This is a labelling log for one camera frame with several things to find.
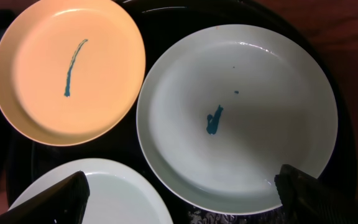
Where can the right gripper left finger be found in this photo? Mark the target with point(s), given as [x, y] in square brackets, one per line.
[63, 203]

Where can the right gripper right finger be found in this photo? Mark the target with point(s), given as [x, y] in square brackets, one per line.
[306, 200]

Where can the light blue plate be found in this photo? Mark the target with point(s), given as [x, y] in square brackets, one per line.
[118, 194]

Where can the pale green plate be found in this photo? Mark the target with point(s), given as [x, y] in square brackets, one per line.
[224, 108]

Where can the yellow plate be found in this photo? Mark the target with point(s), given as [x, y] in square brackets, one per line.
[70, 70]

